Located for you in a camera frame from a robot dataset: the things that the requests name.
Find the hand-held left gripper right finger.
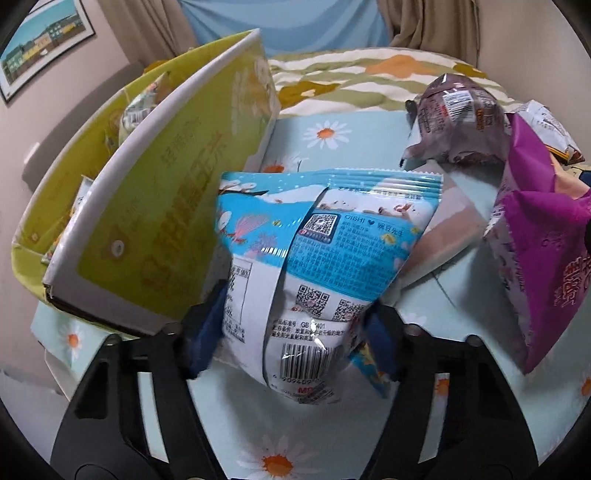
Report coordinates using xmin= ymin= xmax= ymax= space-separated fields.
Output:
xmin=360 ymin=302 xmax=541 ymax=480

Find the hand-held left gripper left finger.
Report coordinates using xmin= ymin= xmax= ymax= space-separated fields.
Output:
xmin=48 ymin=299 xmax=228 ymax=480

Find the magenta snack packet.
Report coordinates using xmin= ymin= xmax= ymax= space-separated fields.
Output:
xmin=482 ymin=113 xmax=591 ymax=376

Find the blue white snack packet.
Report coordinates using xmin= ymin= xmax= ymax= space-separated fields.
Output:
xmin=217 ymin=168 xmax=446 ymax=407
xmin=117 ymin=74 xmax=169 ymax=139

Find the green cardboard box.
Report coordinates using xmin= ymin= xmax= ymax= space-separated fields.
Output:
xmin=11 ymin=28 xmax=282 ymax=340

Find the pale green snack packet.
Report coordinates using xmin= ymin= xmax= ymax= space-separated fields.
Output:
xmin=44 ymin=175 xmax=95 ymax=265

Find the white grey snack packet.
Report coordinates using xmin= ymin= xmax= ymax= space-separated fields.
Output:
xmin=508 ymin=99 xmax=587 ymax=164

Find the dark purple snack packet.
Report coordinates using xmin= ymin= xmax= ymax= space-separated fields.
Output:
xmin=399 ymin=73 xmax=513 ymax=168

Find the beige curtain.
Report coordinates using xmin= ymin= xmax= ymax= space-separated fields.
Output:
xmin=143 ymin=0 xmax=192 ymax=35
xmin=376 ymin=0 xmax=481 ymax=65

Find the floral striped blanket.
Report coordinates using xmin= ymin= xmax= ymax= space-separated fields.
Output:
xmin=139 ymin=44 xmax=513 ymax=121

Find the light blue cloth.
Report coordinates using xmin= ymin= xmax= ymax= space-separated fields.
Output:
xmin=178 ymin=0 xmax=389 ymax=49

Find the framed houses picture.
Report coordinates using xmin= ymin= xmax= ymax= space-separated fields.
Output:
xmin=0 ymin=0 xmax=97 ymax=103

